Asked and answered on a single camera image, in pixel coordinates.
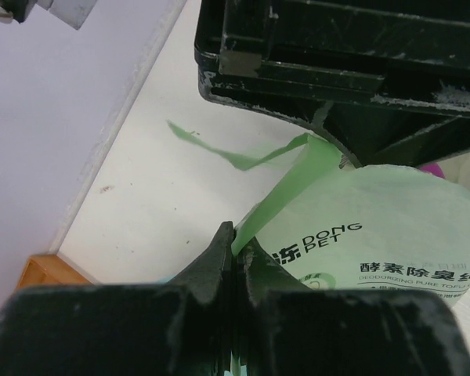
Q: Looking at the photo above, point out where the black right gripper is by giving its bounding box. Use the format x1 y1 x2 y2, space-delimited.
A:
195 1 470 167

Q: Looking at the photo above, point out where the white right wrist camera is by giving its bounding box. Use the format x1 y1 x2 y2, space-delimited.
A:
0 0 97 30

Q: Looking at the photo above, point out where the green cat litter bag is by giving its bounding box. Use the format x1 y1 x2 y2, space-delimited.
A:
166 119 470 376

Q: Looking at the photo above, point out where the magenta plastic litter scoop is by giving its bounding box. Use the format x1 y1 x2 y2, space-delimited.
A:
418 163 445 179

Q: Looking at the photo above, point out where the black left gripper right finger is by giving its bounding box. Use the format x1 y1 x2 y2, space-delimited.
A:
237 240 470 375

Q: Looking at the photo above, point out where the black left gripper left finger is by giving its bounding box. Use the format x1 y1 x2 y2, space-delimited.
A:
0 222 235 375

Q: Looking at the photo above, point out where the teal plastic litter box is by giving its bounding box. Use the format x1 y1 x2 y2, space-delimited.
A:
157 275 184 285

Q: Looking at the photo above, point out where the orange wooden compartment tray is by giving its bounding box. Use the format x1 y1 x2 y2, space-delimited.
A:
16 255 91 290

